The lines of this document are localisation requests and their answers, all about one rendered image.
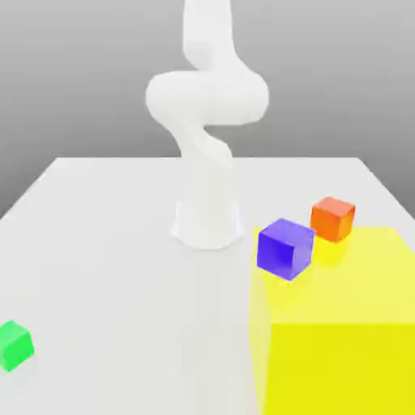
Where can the small green cube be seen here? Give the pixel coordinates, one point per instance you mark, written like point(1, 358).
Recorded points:
point(14, 345)

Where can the large yellow box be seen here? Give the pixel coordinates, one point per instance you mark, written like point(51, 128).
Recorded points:
point(340, 340)

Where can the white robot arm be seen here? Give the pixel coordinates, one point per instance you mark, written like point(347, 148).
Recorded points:
point(207, 97)

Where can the small purple cube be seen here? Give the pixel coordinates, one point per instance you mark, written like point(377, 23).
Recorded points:
point(282, 249)

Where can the small orange cube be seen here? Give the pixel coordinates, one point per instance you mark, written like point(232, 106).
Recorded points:
point(332, 219)

